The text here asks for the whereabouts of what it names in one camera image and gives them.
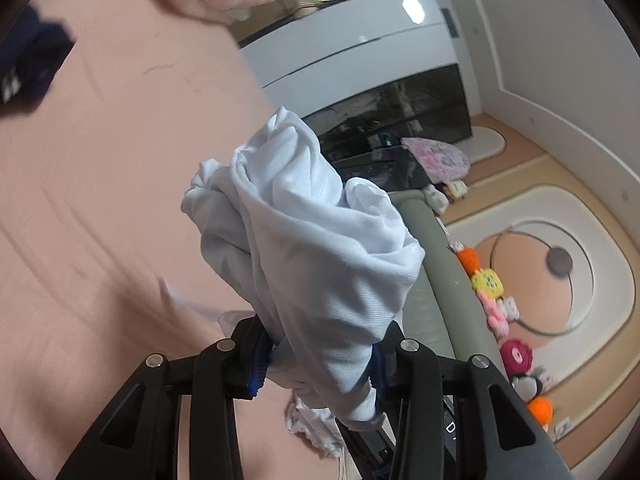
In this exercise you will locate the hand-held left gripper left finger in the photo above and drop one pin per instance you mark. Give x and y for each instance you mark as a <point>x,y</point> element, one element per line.
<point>257,365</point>

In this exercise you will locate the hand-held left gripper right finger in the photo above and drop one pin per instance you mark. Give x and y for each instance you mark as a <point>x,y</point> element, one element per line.
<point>377,365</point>

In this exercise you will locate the white shirt with navy trim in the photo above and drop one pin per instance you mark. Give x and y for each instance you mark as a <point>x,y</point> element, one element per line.
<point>310,240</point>

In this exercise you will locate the white printed garment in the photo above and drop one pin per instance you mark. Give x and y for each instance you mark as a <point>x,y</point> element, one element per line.
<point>310,427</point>

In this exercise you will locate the grey padded headboard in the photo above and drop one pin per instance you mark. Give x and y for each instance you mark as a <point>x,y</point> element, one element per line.
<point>450,290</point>

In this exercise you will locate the pink bunny plush toy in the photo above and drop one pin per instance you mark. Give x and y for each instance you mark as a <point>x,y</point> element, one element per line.
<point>500,312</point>

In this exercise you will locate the magenta round plush toy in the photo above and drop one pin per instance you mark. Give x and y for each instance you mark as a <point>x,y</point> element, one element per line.
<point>515,355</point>

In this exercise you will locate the yellow square plush toy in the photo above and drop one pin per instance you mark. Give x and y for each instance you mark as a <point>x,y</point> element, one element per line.
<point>487,281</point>

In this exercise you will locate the orange carrot plush toy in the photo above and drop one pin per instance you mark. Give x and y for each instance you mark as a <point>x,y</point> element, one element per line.
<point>470,260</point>

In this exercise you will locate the small white bunny plush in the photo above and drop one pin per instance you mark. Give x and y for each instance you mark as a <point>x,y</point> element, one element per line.
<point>455,246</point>

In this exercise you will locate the black and white plush toy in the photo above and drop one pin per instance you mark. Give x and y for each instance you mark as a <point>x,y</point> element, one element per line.
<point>529,386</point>

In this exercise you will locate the thin dark hoop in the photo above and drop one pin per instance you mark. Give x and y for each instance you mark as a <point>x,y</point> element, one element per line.
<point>493,259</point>

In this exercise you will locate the orange ball plush toy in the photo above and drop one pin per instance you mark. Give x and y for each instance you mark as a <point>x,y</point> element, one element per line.
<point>542,410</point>

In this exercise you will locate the yellow and white plush toy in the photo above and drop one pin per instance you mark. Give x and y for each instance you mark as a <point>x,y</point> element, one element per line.
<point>456,190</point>

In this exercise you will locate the pink bed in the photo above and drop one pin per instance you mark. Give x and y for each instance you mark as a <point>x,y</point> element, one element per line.
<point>100,185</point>

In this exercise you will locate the white and black glass wardrobe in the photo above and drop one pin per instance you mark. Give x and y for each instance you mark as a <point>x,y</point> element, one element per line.
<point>350,35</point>

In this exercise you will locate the cream hanging bag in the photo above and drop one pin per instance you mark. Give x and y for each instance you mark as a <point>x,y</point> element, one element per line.
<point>307,7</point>

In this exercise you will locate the navy blue pants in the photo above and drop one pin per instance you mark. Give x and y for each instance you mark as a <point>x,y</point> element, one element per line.
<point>30,60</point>

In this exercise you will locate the round grey wall disc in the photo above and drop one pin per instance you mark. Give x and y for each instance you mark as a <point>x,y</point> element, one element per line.
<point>559,260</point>

